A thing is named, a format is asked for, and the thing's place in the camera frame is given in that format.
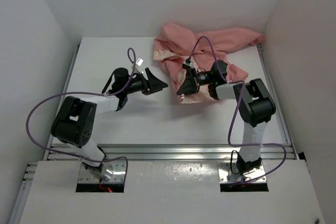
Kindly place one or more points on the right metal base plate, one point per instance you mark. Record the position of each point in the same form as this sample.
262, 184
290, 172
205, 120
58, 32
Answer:
228, 174

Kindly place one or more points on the left aluminium side rail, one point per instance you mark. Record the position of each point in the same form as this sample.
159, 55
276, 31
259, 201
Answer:
32, 166

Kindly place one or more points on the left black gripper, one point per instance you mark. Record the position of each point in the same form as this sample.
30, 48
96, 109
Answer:
156, 84

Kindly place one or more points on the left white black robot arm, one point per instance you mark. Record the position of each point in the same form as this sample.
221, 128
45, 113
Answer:
74, 122

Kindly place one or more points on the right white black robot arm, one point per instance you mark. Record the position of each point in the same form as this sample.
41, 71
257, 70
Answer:
254, 105

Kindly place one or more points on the pink hooded zip jacket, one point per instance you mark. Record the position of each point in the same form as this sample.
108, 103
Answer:
175, 43

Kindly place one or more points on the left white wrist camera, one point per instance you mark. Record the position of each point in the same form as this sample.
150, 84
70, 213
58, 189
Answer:
139, 61

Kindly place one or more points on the right aluminium side rail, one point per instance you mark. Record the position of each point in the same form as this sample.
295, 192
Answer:
281, 121

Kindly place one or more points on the aluminium front rail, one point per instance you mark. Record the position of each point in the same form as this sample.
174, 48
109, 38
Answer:
183, 152

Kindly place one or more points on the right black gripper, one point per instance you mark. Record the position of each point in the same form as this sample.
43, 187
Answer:
190, 85

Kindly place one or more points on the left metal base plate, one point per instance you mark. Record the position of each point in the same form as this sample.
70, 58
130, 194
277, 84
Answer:
112, 172

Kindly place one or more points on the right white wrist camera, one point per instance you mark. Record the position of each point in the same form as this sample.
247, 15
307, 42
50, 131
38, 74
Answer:
187, 64

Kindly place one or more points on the aluminium side rail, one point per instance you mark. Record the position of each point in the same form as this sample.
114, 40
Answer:
32, 166
281, 121

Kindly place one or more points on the metal base plate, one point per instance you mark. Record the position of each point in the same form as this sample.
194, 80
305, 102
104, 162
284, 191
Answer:
228, 174
112, 172

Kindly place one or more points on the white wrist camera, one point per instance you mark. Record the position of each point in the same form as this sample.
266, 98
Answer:
187, 64
139, 61

